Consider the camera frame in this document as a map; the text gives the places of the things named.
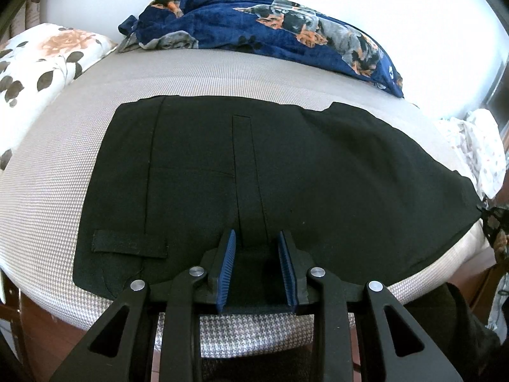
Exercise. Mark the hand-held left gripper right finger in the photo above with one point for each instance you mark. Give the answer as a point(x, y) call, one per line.
point(287, 266)

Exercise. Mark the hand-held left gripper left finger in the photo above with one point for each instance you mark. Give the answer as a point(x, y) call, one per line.
point(227, 262)

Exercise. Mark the black pants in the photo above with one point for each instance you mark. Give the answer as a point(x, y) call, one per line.
point(318, 167)

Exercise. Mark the bed with beige checked cover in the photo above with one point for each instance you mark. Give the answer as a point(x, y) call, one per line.
point(258, 75)

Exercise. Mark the dark floral cloth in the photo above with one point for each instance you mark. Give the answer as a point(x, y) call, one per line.
point(495, 227)

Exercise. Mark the white dotted cloth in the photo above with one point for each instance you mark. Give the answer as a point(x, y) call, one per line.
point(481, 147)

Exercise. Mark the blue dog-printed blanket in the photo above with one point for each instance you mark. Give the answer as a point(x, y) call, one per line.
point(222, 20)

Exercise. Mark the white floral pillow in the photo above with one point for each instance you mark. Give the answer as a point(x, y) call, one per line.
point(47, 59)

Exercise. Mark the beige curtain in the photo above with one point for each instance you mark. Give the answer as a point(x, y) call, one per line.
point(30, 12)

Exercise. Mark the wooden bed frame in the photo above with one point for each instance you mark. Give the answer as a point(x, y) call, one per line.
point(47, 326)

